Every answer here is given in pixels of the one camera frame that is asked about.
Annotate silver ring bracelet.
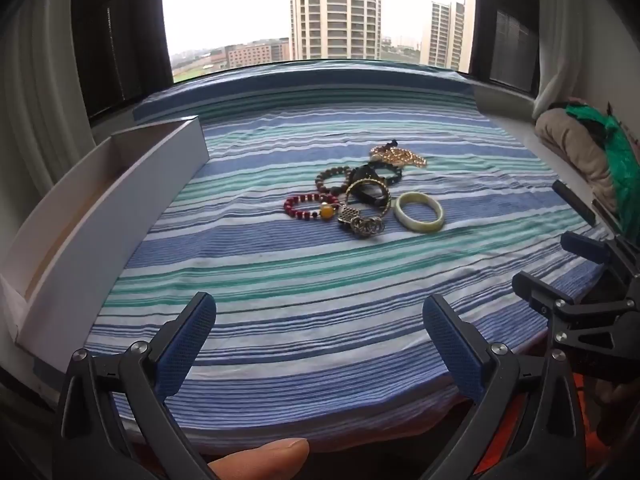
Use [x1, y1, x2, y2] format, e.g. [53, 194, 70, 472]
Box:
[337, 207, 387, 236]

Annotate gold bangle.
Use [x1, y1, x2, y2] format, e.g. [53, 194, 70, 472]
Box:
[345, 178, 390, 207]

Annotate small high-rise building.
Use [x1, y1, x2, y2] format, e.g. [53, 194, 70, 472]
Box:
[420, 1, 467, 72]

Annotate amber bead necklace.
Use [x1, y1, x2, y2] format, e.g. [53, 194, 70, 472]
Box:
[369, 144, 428, 169]

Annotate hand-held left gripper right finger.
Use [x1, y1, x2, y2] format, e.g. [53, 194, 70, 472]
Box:
[422, 294, 587, 480]

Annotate red bead bracelet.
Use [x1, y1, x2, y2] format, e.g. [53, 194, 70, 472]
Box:
[283, 193, 342, 222]

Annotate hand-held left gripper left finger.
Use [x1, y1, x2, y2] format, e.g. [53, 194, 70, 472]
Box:
[59, 291, 218, 480]

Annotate dark window frame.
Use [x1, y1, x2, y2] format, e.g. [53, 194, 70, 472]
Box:
[470, 0, 542, 95]
[72, 0, 174, 121]

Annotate white curtain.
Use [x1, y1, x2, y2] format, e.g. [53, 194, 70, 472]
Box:
[532, 0, 603, 121]
[0, 0, 95, 201]

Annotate pale jade bangle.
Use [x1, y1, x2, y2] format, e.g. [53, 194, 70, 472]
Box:
[393, 191, 444, 233]

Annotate white cardboard box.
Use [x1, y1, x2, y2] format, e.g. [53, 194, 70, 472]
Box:
[0, 115, 208, 361]

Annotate black rod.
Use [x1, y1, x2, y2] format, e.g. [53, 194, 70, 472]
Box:
[552, 179, 597, 227]

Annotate person's left hand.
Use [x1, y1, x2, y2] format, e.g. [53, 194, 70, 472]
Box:
[206, 437, 309, 480]

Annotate dark bead bracelet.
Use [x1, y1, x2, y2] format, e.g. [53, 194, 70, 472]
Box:
[350, 162, 403, 186]

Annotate tall high-rise building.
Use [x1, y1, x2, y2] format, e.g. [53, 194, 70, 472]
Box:
[290, 0, 382, 61]

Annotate blue green striped bedsheet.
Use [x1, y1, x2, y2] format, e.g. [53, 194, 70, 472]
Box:
[82, 57, 613, 451]

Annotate grey window sill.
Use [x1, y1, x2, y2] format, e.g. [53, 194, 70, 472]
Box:
[472, 82, 618, 233]

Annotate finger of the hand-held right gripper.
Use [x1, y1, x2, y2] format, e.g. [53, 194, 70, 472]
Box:
[512, 271, 640, 359]
[560, 231, 618, 267]

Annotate black wrist band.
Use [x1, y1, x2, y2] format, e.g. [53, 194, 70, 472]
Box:
[350, 165, 392, 211]

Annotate person's right hand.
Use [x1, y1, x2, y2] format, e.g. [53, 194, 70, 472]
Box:
[595, 379, 640, 448]

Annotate beige cushion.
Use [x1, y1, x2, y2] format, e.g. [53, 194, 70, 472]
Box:
[535, 107, 621, 216]

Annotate brown wooden bead bracelet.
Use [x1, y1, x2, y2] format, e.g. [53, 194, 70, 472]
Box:
[315, 166, 353, 195]

